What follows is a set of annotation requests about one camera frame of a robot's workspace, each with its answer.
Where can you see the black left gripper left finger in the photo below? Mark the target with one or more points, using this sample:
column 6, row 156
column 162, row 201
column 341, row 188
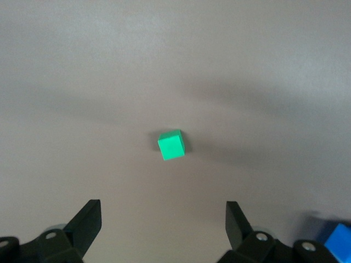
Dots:
column 55, row 246

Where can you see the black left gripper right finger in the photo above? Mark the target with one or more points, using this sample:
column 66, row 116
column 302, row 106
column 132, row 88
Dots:
column 257, row 246

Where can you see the green cube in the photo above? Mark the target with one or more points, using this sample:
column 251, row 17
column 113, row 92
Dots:
column 171, row 146

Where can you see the blue plastic bin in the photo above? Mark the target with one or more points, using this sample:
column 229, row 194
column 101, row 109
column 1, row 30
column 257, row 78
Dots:
column 340, row 243

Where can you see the brown table mat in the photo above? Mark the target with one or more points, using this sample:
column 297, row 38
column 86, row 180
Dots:
column 175, row 68

